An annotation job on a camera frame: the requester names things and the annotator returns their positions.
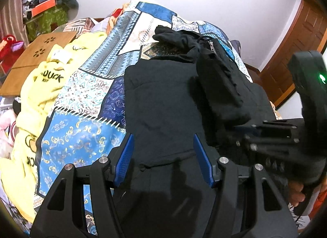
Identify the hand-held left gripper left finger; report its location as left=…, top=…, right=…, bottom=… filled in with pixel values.
left=29, top=134, right=135, bottom=238

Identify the red plush toy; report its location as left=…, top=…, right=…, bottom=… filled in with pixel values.
left=0, top=35, right=25, bottom=68

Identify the green patterned box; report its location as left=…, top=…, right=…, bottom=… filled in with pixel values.
left=25, top=5, right=70, bottom=43

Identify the wooden lap table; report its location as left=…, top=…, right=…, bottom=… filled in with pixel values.
left=0, top=31, right=78, bottom=97

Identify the striped brown curtain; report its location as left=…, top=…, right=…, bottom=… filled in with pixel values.
left=0, top=0, right=29, bottom=41

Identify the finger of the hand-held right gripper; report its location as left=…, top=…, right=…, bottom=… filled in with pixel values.
left=236, top=137, right=302, bottom=163
left=234, top=120, right=299, bottom=141

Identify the yellow duck print blanket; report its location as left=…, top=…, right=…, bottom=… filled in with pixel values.
left=0, top=32, right=108, bottom=224

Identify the wooden door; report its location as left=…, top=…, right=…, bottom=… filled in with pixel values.
left=259, top=0, right=327, bottom=108

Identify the orange box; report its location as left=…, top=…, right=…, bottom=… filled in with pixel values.
left=32, top=0, right=57, bottom=17

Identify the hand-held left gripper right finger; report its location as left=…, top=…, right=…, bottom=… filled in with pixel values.
left=193, top=134, right=299, bottom=238

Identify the black zip jacket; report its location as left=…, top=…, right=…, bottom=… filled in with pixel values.
left=112, top=25, right=289, bottom=238

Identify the striped brown pillow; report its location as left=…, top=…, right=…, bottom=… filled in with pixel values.
left=63, top=17, right=109, bottom=34

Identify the beige printed blanket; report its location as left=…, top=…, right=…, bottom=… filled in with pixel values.
left=105, top=3, right=131, bottom=35

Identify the person's orange clothing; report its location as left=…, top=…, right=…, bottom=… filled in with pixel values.
left=310, top=183, right=327, bottom=219

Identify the blue patchwork blanket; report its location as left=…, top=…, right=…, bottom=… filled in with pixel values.
left=33, top=1, right=253, bottom=237

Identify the person's right hand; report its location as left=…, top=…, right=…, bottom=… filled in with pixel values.
left=288, top=180, right=307, bottom=207

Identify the pink and white cloth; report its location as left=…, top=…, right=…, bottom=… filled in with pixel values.
left=0, top=97, right=24, bottom=157

